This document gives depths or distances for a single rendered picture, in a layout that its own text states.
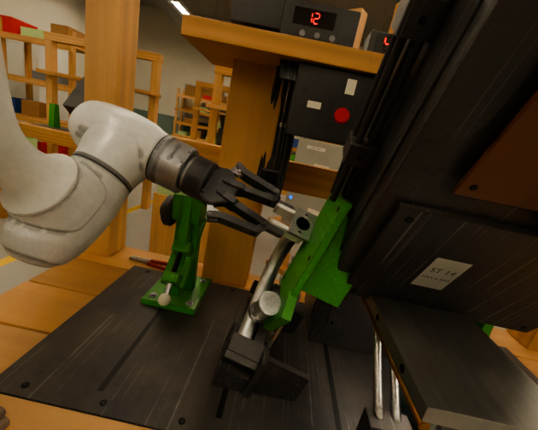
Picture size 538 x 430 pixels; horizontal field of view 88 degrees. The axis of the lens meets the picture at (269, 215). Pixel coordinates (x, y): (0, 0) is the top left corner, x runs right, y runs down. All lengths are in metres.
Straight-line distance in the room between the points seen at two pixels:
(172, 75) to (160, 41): 1.14
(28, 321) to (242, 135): 0.63
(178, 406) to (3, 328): 0.40
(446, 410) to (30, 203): 0.51
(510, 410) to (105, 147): 0.60
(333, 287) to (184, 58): 11.26
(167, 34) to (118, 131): 11.46
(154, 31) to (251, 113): 11.46
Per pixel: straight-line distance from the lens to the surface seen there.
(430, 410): 0.35
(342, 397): 0.64
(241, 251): 0.84
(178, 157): 0.50
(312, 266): 0.43
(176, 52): 11.71
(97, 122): 0.55
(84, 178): 0.47
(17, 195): 0.47
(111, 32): 0.93
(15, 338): 0.75
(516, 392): 0.45
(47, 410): 0.59
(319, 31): 0.71
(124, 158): 0.51
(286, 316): 0.45
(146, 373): 0.61
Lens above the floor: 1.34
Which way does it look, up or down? 16 degrees down
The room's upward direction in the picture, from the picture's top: 12 degrees clockwise
